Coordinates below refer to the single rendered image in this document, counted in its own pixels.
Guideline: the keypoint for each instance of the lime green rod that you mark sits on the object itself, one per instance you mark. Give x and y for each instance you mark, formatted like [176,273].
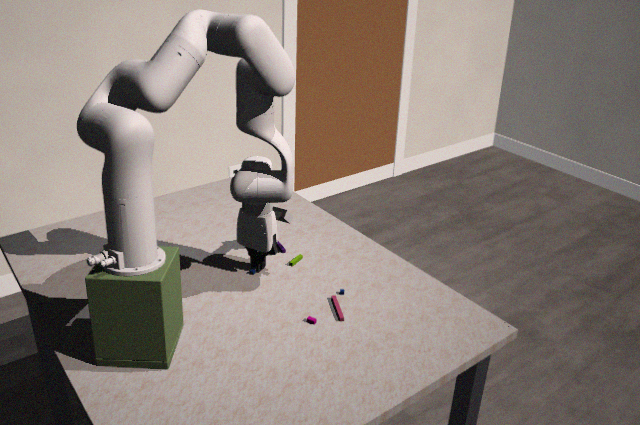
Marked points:
[296,260]

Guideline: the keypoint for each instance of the pink rod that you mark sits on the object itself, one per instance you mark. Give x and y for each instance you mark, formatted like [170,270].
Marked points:
[337,308]

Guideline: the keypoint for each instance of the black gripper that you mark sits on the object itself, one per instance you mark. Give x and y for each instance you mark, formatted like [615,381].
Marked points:
[257,233]

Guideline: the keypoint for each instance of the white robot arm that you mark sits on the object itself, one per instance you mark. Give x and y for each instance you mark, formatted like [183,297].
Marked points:
[127,138]

